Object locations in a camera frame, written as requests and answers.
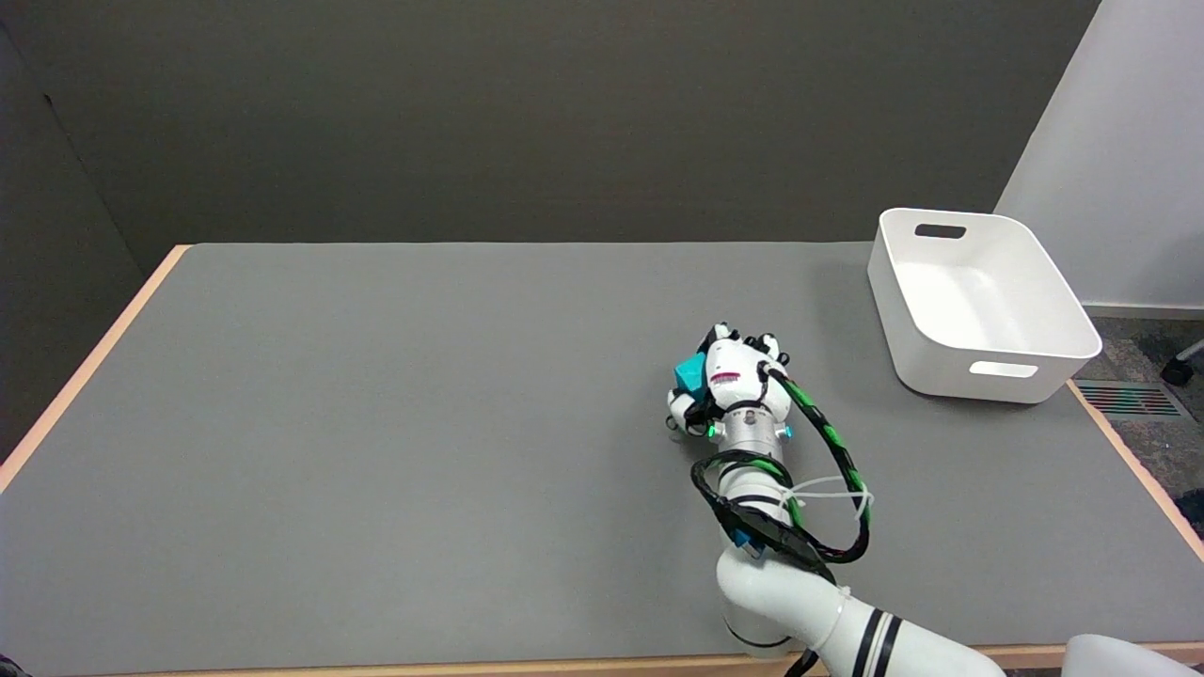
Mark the white cable tie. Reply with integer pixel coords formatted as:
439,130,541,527
779,475,876,524

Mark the black chair caster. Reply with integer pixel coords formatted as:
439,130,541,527
1161,340,1204,386

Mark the white plastic bin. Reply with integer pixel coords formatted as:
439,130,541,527
867,208,1103,405

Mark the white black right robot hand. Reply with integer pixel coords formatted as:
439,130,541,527
666,323,794,439

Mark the striped floor vent grille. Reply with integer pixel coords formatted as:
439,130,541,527
1076,380,1182,418

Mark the blue wooden cube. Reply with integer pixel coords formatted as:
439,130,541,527
673,353,709,399

